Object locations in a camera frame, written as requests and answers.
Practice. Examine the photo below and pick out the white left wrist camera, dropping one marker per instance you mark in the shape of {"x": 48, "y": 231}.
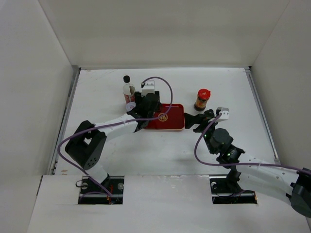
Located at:
{"x": 147, "y": 87}

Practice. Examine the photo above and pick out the aluminium frame rail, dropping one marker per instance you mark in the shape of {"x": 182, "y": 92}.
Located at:
{"x": 261, "y": 113}
{"x": 73, "y": 84}

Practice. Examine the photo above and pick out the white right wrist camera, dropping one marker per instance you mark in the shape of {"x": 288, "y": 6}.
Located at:
{"x": 222, "y": 113}

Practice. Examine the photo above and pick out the left aluminium frame rail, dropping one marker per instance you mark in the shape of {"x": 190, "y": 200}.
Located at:
{"x": 73, "y": 84}

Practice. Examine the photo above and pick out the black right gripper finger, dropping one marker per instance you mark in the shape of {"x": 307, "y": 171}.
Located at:
{"x": 200, "y": 128}
{"x": 190, "y": 120}

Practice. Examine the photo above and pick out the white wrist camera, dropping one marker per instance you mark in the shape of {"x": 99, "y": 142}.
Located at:
{"x": 147, "y": 87}
{"x": 222, "y": 113}

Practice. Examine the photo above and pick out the red-lid chili sauce jar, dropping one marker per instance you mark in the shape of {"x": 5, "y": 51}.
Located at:
{"x": 203, "y": 96}

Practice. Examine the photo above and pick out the soy sauce glass bottle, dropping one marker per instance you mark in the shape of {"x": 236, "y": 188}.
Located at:
{"x": 128, "y": 89}

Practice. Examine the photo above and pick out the right aluminium frame rail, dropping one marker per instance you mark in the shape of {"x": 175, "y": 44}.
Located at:
{"x": 261, "y": 113}

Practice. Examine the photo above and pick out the white-lid spice jar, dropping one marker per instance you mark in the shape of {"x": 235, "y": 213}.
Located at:
{"x": 130, "y": 106}

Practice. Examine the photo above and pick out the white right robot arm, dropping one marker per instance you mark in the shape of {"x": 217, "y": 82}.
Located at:
{"x": 286, "y": 183}

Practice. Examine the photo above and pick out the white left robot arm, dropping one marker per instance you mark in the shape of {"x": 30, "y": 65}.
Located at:
{"x": 87, "y": 148}

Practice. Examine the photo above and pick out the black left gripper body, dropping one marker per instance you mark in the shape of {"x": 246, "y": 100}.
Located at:
{"x": 139, "y": 98}

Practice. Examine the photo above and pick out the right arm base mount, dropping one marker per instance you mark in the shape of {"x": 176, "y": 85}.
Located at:
{"x": 224, "y": 191}

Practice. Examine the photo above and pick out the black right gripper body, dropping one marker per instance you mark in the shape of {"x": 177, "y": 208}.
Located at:
{"x": 208, "y": 134}

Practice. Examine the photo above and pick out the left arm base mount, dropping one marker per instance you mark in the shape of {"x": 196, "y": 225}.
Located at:
{"x": 91, "y": 194}

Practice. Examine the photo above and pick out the red lacquer tray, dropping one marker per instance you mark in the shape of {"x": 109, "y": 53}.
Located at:
{"x": 172, "y": 121}

